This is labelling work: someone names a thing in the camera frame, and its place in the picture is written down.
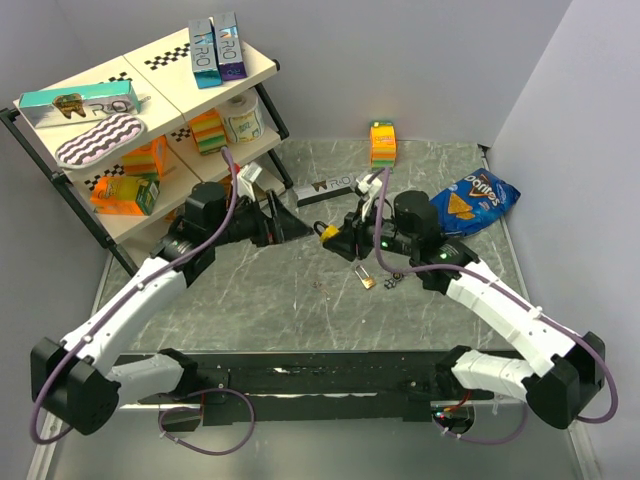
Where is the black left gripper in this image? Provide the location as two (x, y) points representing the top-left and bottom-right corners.
(209, 188), (314, 247)

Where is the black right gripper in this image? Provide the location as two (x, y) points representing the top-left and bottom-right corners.
(322, 199), (417, 262)

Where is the yellow black padlock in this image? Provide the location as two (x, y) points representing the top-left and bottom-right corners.
(313, 221), (340, 244)

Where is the small brass padlock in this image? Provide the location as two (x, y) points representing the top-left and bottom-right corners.
(354, 265), (376, 290)

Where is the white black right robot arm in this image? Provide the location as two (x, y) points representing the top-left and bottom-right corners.
(313, 191), (606, 429)

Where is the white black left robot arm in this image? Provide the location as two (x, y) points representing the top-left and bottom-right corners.
(30, 182), (313, 435)

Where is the silver toothpaste box on table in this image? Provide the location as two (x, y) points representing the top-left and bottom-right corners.
(294, 174), (356, 207)

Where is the sponge pack on table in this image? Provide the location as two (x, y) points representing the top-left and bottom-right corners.
(369, 121), (397, 169)

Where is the toilet paper roll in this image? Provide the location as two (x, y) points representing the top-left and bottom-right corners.
(216, 90), (265, 144)

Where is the sponge pack middle shelf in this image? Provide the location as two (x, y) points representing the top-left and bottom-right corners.
(188, 108), (227, 155)

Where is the blue Doritos chip bag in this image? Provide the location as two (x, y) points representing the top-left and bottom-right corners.
(431, 168), (521, 237)

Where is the orange sponge pack left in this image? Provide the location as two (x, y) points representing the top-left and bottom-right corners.
(121, 135), (167, 177)

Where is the beige black shelf rack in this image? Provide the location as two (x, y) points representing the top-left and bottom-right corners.
(1, 29), (293, 274)

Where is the orange green snack box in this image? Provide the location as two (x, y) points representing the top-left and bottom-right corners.
(90, 175), (160, 216)

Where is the purple toothpaste box standing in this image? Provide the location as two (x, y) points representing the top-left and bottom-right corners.
(213, 11), (247, 81)

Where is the blue toothpaste box standing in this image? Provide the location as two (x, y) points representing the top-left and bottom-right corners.
(188, 18), (223, 89)

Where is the pink grey striped sponge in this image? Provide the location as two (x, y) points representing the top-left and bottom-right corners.
(54, 113), (146, 170)

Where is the teal toothpaste box lying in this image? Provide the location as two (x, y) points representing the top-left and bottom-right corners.
(18, 80), (141, 128)

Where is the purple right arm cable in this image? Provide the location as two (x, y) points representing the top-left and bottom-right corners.
(369, 167), (620, 424)

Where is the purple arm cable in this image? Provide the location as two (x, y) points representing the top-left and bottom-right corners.
(30, 145), (239, 446)
(369, 167), (620, 424)

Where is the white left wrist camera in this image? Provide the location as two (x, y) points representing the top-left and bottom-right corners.
(237, 162), (263, 201)

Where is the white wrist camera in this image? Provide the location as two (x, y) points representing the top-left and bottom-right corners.
(237, 162), (263, 201)
(353, 169), (383, 216)

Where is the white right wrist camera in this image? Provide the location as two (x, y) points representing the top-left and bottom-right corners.
(353, 169), (383, 216)

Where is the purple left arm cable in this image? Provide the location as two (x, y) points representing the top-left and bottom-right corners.
(30, 145), (239, 446)

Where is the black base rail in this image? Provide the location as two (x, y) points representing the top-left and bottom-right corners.
(137, 349), (501, 426)

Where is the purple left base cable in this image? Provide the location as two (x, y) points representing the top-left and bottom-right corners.
(157, 389), (256, 456)

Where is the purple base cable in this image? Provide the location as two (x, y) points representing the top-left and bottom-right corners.
(432, 399), (529, 447)
(157, 389), (256, 456)

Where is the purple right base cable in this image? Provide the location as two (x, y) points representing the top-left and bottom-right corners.
(432, 399), (529, 447)

